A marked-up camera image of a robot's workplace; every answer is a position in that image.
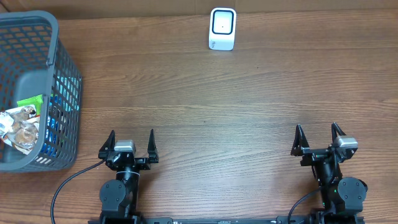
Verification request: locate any blue Oreo cookie pack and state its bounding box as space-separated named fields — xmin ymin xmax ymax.
xmin=41 ymin=95 xmax=63 ymax=157

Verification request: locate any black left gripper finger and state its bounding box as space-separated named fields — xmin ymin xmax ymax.
xmin=98 ymin=130 xmax=116 ymax=159
xmin=147 ymin=129 xmax=159 ymax=164

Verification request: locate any white barcode scanner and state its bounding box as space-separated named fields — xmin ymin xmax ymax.
xmin=208 ymin=7 xmax=237 ymax=51

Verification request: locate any teal wet wipes pack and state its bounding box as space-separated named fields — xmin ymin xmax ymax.
xmin=54 ymin=77 xmax=80 ymax=112

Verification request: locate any grey plastic mesh basket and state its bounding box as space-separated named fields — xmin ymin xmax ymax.
xmin=1 ymin=11 xmax=83 ymax=172

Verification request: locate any green snack bag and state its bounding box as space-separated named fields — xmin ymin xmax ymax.
xmin=17 ymin=95 xmax=44 ymax=116

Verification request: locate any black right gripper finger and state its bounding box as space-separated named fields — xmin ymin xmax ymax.
xmin=290 ymin=124 xmax=310 ymax=156
xmin=331 ymin=122 xmax=346 ymax=144

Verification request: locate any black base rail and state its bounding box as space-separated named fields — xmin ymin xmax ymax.
xmin=87 ymin=215 xmax=366 ymax=224

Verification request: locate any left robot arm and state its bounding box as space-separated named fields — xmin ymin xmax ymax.
xmin=98 ymin=130 xmax=159 ymax=224

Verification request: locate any brown white pastry wrapper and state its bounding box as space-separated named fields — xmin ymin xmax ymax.
xmin=1 ymin=105 xmax=40 ymax=155

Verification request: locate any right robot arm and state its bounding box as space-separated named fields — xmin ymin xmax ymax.
xmin=286 ymin=123 xmax=368 ymax=223

